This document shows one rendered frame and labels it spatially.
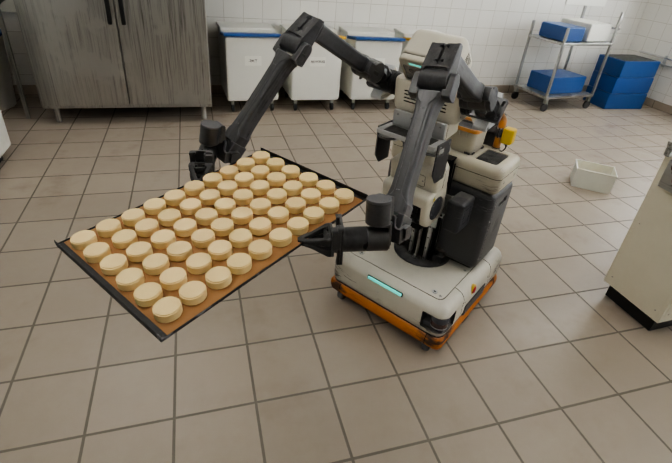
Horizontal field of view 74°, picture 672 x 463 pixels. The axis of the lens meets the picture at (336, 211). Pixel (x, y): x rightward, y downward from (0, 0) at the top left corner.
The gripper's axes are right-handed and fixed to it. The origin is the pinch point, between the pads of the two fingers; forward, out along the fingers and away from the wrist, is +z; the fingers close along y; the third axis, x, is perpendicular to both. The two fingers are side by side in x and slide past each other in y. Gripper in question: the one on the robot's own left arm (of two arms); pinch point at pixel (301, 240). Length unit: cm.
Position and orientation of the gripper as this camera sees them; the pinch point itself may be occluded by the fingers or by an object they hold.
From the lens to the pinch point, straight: 101.1
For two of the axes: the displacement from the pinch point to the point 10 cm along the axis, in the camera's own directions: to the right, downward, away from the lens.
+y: -0.4, 8.3, 5.6
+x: -1.0, -5.6, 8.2
